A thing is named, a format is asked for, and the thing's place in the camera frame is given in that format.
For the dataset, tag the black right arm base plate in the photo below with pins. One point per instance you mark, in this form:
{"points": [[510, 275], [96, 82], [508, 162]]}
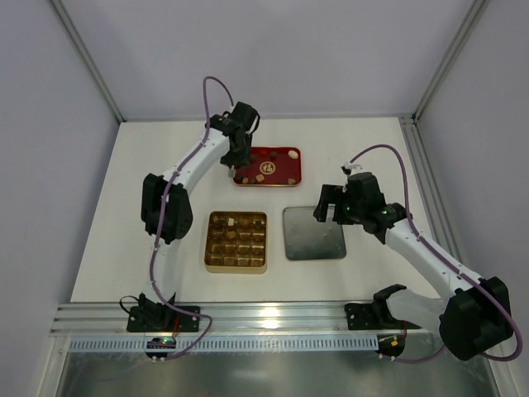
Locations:
{"points": [[369, 316]]}

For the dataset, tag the aluminium frame post left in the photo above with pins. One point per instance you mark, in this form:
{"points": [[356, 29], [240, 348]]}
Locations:
{"points": [[71, 31]]}

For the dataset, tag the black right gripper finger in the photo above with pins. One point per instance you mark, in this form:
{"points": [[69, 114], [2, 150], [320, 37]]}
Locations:
{"points": [[341, 209], [327, 196]]}

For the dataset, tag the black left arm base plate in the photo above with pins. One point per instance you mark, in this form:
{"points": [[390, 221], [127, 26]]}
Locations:
{"points": [[163, 319]]}

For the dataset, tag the aluminium frame post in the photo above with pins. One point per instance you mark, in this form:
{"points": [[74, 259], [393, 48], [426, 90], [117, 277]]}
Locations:
{"points": [[451, 55], [71, 31]]}

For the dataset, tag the aluminium front rail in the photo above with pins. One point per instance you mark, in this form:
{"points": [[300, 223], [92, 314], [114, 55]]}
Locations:
{"points": [[108, 318]]}

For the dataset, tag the silver tin lid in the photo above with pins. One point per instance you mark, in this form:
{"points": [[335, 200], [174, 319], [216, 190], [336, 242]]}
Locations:
{"points": [[306, 239]]}

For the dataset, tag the red chocolate tray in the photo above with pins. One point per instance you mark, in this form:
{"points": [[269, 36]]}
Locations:
{"points": [[276, 172]]}

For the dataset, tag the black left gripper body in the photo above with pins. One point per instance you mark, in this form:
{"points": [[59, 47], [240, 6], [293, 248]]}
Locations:
{"points": [[236, 153]]}

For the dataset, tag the aluminium frame post right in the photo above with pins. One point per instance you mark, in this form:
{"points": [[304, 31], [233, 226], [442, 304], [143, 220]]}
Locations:
{"points": [[451, 55]]}

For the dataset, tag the gold chocolate tin box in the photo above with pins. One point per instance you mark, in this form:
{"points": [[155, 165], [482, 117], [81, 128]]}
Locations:
{"points": [[244, 255]]}

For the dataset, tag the slotted cable duct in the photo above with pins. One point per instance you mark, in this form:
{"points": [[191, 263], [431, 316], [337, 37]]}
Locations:
{"points": [[228, 343]]}

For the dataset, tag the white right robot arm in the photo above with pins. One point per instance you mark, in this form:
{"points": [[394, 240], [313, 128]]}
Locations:
{"points": [[470, 314]]}

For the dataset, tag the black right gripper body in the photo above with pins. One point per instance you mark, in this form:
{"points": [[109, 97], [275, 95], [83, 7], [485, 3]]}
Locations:
{"points": [[333, 203]]}

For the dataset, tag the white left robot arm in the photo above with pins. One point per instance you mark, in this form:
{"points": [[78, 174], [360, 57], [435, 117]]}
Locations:
{"points": [[167, 213]]}

